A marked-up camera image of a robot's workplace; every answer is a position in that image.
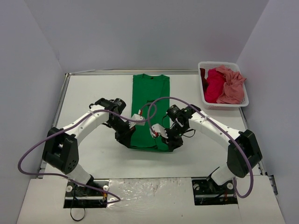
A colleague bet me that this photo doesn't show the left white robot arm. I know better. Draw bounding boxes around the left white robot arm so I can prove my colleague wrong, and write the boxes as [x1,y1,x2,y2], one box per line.
[42,98,135,195]

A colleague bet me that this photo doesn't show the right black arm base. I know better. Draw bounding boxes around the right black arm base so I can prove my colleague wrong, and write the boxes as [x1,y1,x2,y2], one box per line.
[192,177,238,206]

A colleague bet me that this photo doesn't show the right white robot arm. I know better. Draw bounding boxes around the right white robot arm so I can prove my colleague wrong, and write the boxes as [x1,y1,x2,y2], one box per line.
[158,105,263,193]

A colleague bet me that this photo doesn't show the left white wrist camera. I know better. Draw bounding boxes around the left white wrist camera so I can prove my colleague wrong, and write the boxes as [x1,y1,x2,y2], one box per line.
[129,114,145,128]

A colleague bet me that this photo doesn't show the green t shirt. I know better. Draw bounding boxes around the green t shirt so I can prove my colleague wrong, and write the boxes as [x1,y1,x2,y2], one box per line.
[131,74,170,152]

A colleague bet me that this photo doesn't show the red t shirt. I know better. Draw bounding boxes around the red t shirt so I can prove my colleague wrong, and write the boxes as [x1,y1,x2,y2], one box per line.
[201,68,226,104]

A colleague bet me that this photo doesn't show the black loop cable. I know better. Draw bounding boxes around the black loop cable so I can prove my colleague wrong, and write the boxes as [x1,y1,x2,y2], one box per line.
[70,198,86,222]

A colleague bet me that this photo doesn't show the pink t shirt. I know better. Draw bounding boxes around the pink t shirt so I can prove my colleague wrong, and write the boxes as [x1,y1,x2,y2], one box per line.
[216,65,246,105]

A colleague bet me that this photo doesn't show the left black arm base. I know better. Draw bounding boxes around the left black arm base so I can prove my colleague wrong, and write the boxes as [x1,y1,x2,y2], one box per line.
[63,182,107,209]

